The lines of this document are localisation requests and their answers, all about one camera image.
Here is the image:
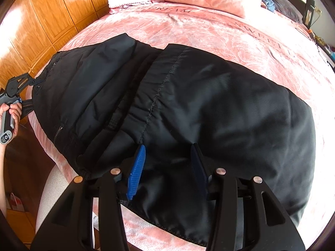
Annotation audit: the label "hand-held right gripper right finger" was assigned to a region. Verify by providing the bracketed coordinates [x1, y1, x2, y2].
[191, 142, 307, 251]

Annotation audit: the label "person's right leg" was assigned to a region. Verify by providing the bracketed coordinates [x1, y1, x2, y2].
[35, 166, 100, 241]

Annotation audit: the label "black padded pants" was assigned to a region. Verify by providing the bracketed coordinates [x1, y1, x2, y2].
[31, 33, 314, 247]

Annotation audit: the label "person's left forearm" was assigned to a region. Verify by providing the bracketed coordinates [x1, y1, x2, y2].
[0, 148, 8, 215]

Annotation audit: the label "white plastic bag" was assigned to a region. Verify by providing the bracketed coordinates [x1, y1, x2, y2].
[6, 192, 25, 212]

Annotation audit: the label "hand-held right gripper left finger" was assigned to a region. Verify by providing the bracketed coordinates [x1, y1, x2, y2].
[30, 144, 146, 251]

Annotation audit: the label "white folded towel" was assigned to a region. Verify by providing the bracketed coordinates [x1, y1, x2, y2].
[108, 0, 155, 9]

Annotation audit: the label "white bedside table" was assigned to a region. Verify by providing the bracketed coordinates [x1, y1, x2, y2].
[309, 29, 335, 66]

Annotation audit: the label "pink bed with headboard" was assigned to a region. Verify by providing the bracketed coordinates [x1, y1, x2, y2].
[27, 4, 335, 251]

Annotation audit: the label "grey pillow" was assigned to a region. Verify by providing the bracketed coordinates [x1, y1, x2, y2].
[272, 0, 305, 23]

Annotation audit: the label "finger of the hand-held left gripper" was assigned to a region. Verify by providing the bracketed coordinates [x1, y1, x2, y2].
[20, 99, 34, 119]
[16, 74, 36, 92]

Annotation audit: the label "wooden wardrobe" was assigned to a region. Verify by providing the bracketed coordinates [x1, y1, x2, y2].
[0, 0, 137, 89]

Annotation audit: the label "person's left hand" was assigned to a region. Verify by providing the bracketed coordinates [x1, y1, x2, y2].
[0, 102, 23, 151]

